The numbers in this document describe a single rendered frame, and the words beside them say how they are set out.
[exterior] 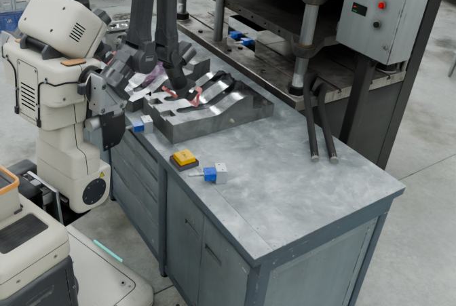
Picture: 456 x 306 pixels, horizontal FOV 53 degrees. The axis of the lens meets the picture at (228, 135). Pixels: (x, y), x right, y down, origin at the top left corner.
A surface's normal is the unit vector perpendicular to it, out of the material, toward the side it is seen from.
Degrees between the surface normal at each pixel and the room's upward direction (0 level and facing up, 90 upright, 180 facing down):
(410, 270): 0
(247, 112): 90
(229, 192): 0
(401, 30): 90
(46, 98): 82
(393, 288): 0
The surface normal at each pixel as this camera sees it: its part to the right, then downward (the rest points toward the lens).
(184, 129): 0.56, 0.49
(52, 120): 0.80, 0.38
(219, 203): 0.08, -0.84
